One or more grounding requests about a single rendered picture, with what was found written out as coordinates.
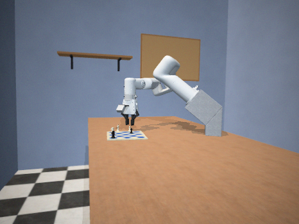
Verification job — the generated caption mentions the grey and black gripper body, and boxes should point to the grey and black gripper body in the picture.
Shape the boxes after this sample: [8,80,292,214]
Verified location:
[123,99,139,115]

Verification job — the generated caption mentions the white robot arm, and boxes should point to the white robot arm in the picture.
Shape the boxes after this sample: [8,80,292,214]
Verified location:
[124,56,199,106]

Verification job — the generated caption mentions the blue and cream chessboard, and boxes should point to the blue and cream chessboard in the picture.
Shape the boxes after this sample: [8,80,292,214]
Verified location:
[107,131,148,141]

